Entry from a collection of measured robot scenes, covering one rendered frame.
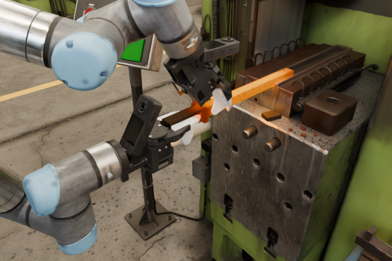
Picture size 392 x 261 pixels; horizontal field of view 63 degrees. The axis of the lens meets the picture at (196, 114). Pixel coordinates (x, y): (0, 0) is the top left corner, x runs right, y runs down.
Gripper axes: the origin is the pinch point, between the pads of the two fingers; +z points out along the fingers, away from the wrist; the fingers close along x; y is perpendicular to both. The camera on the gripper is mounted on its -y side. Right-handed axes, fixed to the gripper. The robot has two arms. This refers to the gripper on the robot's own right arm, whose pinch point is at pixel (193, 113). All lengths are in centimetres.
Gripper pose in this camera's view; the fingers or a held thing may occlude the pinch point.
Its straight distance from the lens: 71.2
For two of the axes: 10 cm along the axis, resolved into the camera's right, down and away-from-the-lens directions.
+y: 0.0, 8.6, 5.1
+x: 6.6, 3.9, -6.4
